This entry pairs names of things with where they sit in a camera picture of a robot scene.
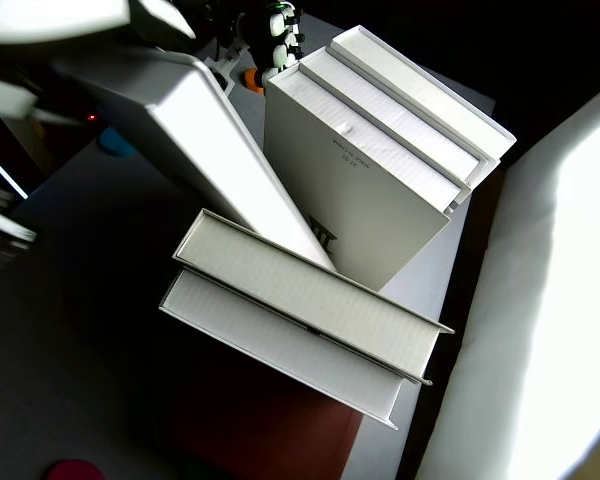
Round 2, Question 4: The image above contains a pink round disc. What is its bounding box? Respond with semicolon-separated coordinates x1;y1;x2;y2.
47;458;106;480

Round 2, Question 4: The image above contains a red hardcover book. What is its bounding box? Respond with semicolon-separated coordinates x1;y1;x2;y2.
169;389;366;480

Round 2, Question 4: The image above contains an orange round disc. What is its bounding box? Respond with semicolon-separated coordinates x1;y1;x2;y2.
243;67;266;94

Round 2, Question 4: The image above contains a grey book with pillar emblem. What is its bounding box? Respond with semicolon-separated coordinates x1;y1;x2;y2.
262;62;475;294

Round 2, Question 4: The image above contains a Fashion India book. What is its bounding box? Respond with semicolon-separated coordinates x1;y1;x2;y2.
53;47;340;275

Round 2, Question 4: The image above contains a white backdrop sheet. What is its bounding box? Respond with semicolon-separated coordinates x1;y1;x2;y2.
414;74;600;480

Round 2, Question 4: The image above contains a grey book, dark spine lettering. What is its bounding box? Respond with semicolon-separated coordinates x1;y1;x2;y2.
298;43;502;209

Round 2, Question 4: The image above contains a white book, red spine lettering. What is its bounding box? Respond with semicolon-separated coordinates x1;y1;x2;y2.
328;24;519;166

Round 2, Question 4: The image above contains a grey table cloth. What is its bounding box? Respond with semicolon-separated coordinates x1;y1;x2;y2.
0;14;499;480

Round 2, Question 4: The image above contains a blue round disc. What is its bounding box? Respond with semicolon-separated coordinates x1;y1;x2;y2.
97;127;136;159

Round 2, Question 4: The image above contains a black-spined book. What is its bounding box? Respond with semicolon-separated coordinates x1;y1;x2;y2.
158;267;434;432

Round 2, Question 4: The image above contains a grey book, Chinese spine title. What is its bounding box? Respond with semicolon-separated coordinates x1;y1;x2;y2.
172;208;456;386

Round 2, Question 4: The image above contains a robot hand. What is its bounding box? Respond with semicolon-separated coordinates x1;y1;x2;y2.
252;0;307;76
0;0;197;46

